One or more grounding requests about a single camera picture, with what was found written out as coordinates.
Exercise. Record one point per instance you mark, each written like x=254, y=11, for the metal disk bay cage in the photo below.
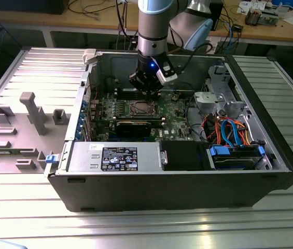
x=208, y=98

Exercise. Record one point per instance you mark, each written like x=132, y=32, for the black grey PC case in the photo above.
x=161, y=192

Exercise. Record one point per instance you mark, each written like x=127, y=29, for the hard disk blue carrier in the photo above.
x=234, y=160

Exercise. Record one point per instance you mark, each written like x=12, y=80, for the black graphics card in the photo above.
x=133, y=128

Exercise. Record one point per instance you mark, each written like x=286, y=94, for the black box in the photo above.
x=27, y=6

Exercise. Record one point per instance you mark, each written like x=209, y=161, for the silver green CPU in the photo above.
x=145, y=106

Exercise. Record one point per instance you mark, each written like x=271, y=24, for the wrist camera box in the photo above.
x=167, y=72

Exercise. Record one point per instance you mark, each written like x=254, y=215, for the wooden desk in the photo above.
x=265, y=33

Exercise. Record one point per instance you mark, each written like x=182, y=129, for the green motherboard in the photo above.
x=172, y=111

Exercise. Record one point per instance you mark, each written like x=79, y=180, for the coin cell battery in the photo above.
x=174, y=97

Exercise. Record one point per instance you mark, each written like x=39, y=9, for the black plastic shroud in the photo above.
x=182, y=155

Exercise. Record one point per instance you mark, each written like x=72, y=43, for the small black adapter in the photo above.
x=238, y=27

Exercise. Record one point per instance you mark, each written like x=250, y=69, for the grey case latch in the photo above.
x=89, y=56

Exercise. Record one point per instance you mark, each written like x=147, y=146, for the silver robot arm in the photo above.
x=152, y=26

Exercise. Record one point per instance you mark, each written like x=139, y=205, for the grey parts rack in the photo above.
x=19, y=135

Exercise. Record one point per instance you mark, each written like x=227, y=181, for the copper coil device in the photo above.
x=252, y=18

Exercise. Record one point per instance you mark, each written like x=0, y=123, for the grey power supply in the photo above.
x=84, y=155

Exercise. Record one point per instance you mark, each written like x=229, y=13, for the blue card retention clip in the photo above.
x=84, y=104
x=78, y=134
x=82, y=115
x=80, y=126

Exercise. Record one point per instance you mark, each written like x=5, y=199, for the blue case latch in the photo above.
x=50, y=158

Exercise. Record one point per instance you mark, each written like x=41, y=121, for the CPU socket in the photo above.
x=158, y=116

